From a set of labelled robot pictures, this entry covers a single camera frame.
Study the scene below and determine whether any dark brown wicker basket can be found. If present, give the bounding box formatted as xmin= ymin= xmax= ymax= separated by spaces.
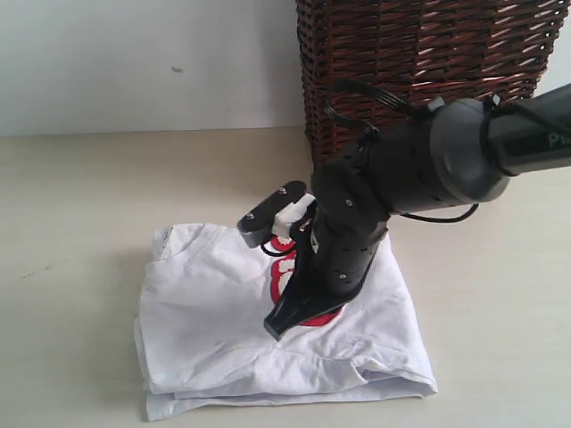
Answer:
xmin=296 ymin=0 xmax=570 ymax=164

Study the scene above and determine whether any white t-shirt red lettering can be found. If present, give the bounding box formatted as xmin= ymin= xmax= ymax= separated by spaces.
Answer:
xmin=132 ymin=222 xmax=439 ymax=411

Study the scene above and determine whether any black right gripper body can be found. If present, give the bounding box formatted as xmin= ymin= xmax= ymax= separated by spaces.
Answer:
xmin=285 ymin=210 xmax=388 ymax=312

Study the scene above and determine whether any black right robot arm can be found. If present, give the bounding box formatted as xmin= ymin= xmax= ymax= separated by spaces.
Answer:
xmin=264 ymin=86 xmax=570 ymax=339

